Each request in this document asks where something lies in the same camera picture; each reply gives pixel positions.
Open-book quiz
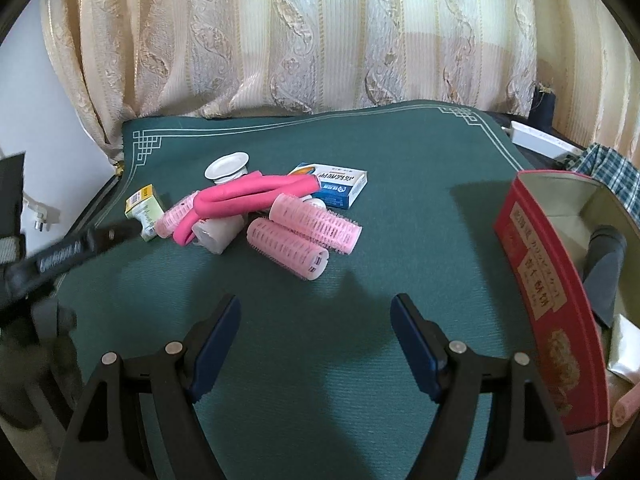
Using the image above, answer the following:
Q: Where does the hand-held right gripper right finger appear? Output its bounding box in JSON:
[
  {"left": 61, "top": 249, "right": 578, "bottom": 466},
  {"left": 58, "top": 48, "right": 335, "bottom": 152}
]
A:
[{"left": 390, "top": 294, "right": 576, "bottom": 480}]

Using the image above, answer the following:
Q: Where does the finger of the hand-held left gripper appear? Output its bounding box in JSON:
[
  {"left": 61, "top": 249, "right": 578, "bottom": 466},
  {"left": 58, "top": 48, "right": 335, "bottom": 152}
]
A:
[{"left": 87, "top": 220, "right": 146, "bottom": 252}]

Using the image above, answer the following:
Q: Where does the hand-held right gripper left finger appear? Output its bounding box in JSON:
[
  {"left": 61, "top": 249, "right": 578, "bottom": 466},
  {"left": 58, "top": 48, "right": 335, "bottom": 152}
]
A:
[{"left": 54, "top": 294, "right": 242, "bottom": 480}]

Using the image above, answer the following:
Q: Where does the small yellow green box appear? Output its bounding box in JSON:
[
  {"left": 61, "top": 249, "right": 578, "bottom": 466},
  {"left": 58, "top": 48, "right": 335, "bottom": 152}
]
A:
[{"left": 125, "top": 186, "right": 167, "bottom": 241}]

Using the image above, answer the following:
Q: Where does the small pink hair roller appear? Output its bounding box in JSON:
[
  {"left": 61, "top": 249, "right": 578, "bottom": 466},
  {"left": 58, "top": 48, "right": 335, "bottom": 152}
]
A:
[{"left": 154, "top": 192, "right": 201, "bottom": 238}]

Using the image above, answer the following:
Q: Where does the white plastic cup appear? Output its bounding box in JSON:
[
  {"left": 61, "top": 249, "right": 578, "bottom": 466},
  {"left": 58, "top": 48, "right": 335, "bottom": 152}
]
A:
[{"left": 192, "top": 215, "right": 246, "bottom": 255}]

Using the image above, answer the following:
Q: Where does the medium pink hair roller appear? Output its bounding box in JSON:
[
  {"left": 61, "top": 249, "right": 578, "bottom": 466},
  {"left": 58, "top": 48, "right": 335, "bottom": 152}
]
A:
[{"left": 247, "top": 217, "right": 330, "bottom": 281}]

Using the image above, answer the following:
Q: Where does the bent pink foam curler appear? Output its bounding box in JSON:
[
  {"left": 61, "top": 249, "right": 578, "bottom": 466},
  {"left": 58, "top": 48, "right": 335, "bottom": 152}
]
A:
[{"left": 172, "top": 171, "right": 322, "bottom": 246}]

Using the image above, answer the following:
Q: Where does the red cardboard box container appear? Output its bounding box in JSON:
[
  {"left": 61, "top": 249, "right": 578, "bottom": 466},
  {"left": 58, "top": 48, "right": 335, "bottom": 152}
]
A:
[{"left": 492, "top": 170, "right": 640, "bottom": 476}]

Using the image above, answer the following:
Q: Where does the large pink hair roller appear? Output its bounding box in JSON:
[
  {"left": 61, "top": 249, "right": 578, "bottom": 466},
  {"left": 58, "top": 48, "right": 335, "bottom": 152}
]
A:
[{"left": 269, "top": 192, "right": 362, "bottom": 255}]

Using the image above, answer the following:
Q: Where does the blue white medicine box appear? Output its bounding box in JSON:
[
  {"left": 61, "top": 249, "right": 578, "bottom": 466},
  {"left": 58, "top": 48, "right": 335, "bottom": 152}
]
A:
[{"left": 290, "top": 162, "right": 369, "bottom": 210}]

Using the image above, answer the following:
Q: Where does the white power plug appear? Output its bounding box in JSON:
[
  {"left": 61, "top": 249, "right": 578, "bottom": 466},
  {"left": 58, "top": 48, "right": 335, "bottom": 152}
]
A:
[{"left": 25, "top": 195, "right": 63, "bottom": 233}]

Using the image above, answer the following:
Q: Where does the green table mat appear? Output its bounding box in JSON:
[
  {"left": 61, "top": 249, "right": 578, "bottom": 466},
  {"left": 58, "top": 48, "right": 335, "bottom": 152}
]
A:
[{"left": 52, "top": 100, "right": 538, "bottom": 480}]

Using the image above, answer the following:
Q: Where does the grey cloth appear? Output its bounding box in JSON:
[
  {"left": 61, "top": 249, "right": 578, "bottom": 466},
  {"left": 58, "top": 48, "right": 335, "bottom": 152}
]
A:
[{"left": 0, "top": 305, "right": 83, "bottom": 431}]

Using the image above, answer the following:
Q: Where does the white round plastic cap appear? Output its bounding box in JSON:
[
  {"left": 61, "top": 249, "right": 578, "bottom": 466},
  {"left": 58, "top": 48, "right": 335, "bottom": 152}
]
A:
[{"left": 204, "top": 152, "right": 249, "bottom": 183}]

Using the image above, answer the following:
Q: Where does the dark grey roll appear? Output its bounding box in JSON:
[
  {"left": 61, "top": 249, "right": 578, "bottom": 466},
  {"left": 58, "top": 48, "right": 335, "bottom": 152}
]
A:
[{"left": 582, "top": 225, "right": 628, "bottom": 328}]

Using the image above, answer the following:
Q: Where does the white packet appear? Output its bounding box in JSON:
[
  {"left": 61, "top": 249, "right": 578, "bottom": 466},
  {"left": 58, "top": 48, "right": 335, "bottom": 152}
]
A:
[{"left": 607, "top": 314, "right": 640, "bottom": 381}]

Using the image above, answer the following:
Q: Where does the long white box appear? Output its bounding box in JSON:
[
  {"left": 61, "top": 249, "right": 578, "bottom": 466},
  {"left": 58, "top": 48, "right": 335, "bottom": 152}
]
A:
[{"left": 507, "top": 121, "right": 591, "bottom": 161}]

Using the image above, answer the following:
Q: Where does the black table cloth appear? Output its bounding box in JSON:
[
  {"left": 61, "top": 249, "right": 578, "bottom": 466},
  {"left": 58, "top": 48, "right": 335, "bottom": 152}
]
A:
[{"left": 485, "top": 109, "right": 586, "bottom": 166}]

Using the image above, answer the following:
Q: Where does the plaid folded cloth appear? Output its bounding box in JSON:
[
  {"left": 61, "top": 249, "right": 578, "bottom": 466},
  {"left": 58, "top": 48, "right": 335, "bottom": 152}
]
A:
[{"left": 567, "top": 142, "right": 640, "bottom": 211}]

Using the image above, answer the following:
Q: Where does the dark small bottle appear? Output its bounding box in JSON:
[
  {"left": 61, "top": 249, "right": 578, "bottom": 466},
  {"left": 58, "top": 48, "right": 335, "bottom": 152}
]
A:
[{"left": 532, "top": 82, "right": 556, "bottom": 128}]

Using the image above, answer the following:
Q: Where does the cream patterned curtain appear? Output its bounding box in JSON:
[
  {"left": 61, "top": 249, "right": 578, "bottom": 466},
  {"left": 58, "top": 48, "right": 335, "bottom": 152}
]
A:
[{"left": 40, "top": 0, "right": 640, "bottom": 161}]

